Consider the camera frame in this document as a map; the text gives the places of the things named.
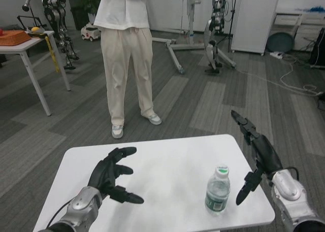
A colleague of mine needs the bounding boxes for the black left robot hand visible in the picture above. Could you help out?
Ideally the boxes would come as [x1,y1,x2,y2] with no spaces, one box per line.
[87,147,145,205]

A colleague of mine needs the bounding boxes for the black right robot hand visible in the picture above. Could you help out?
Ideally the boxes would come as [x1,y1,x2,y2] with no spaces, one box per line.
[230,110,284,206]

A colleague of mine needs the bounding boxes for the clear plastic water bottle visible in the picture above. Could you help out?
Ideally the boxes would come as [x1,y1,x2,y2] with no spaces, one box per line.
[204,164,231,216]

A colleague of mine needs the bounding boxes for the teal round disc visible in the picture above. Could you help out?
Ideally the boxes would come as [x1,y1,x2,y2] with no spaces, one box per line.
[268,31,295,53]

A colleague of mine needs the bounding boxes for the black box case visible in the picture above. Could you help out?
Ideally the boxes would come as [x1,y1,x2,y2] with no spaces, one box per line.
[308,27,325,70]

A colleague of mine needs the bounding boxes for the silver hanging humanoid robot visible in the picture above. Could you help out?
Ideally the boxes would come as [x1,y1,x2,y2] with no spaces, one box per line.
[203,0,231,74]

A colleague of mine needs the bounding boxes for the person in cream trousers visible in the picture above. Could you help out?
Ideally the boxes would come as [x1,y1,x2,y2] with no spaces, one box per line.
[93,0,163,139]

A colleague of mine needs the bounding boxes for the humanoid robot on stand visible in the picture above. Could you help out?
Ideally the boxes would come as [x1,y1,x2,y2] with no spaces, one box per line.
[151,0,237,75]

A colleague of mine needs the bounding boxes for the white drawer unit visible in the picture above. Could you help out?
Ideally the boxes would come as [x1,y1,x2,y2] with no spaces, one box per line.
[275,7,325,52]

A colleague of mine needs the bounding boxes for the white tall cabinet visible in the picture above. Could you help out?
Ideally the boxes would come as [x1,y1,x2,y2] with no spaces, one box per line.
[230,0,282,56]

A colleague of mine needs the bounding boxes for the white toy car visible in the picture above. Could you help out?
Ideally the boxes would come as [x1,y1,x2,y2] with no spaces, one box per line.
[80,22,102,42]

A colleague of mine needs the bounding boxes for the black tripod stand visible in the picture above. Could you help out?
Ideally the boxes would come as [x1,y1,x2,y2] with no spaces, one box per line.
[218,0,237,47]

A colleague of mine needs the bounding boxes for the white side table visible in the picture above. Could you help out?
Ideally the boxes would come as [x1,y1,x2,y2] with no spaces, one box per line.
[0,30,72,116]

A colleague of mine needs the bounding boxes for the black yellow hand tool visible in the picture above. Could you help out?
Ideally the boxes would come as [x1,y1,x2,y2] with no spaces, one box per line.
[27,31,48,39]

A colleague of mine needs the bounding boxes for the blue tangled item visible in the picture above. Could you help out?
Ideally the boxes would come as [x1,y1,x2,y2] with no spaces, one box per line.
[308,5,325,14]

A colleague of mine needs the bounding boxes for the dark humanoid robot legs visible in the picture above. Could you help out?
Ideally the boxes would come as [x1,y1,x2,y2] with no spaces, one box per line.
[39,0,80,70]

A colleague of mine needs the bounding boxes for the orange woven basket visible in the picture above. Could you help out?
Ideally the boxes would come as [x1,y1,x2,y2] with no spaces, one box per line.
[0,28,31,46]

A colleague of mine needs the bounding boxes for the silver tube with black end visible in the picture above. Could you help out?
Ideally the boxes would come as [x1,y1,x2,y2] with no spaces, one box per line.
[21,0,36,12]

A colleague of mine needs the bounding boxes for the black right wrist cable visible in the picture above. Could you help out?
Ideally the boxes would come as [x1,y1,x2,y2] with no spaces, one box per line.
[284,167,300,181]

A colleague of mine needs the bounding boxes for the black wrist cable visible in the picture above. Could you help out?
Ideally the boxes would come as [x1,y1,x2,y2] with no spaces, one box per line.
[284,167,300,181]
[45,200,72,227]

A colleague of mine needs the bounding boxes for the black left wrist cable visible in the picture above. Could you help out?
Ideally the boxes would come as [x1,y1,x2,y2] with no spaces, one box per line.
[45,200,72,227]

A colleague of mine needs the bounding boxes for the white floor cable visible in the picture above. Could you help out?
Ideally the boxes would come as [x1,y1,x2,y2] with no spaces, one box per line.
[237,55,319,97]

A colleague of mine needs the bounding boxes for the yellow measuring strap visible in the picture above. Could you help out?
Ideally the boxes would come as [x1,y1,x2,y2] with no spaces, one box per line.
[45,36,59,73]

